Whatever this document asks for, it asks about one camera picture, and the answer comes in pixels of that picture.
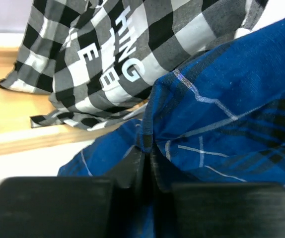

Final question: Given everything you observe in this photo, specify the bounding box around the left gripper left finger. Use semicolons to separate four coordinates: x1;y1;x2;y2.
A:
0;147;144;238

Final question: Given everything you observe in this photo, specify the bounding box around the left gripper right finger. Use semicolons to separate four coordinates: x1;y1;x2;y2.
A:
149;148;285;238

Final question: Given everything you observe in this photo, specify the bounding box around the blue plaid shirt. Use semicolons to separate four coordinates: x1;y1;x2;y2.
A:
57;10;285;238

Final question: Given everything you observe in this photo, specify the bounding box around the black white checkered shirt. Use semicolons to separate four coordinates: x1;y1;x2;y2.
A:
0;0;267;130

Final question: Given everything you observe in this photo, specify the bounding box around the wooden clothes rack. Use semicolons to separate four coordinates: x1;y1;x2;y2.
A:
0;44;148;159

